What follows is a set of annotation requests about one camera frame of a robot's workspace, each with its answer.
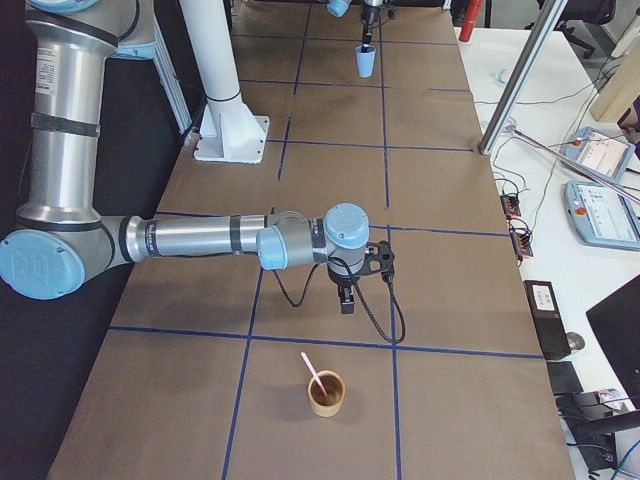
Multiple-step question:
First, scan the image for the teach pendant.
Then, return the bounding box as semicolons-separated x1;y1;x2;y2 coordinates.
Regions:
560;127;635;183
563;181;639;251

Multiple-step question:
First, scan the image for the black monitor corner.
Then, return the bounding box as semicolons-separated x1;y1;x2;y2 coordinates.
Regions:
586;281;639;406

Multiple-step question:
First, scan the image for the orange black connector block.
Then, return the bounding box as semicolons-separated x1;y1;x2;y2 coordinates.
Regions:
500;193;521;219

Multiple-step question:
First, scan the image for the black power supply box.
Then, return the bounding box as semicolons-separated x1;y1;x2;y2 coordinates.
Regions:
523;280;571;361

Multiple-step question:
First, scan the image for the aluminium frame post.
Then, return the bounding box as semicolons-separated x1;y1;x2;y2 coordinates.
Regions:
478;0;567;156

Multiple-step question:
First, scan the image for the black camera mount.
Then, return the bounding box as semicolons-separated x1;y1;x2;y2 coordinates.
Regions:
357;240;395;282

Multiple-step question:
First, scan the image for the upper teach pendant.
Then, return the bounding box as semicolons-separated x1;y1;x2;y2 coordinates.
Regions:
560;127;635;183

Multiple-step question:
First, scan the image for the lower teach pendant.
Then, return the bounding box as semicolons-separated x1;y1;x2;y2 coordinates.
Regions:
563;181;639;251

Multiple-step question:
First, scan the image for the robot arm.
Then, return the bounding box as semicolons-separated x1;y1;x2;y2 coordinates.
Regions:
1;1;372;313
326;0;384;53

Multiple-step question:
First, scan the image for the red cylinder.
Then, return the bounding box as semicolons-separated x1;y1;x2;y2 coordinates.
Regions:
458;0;484;43

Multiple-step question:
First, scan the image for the wooden bamboo cup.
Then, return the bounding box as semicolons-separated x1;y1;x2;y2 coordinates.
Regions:
307;370;346;418

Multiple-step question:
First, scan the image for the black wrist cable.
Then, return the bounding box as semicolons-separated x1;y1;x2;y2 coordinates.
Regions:
269;257;406;345

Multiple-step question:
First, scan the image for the white camera mast base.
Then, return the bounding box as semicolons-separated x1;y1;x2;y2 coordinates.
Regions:
180;0;269;164

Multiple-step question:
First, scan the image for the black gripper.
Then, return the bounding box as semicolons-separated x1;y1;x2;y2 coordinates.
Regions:
362;0;383;50
327;264;355;315

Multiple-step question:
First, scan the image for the light blue ribbed cup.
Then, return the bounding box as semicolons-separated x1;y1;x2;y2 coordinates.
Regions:
355;44;376;78

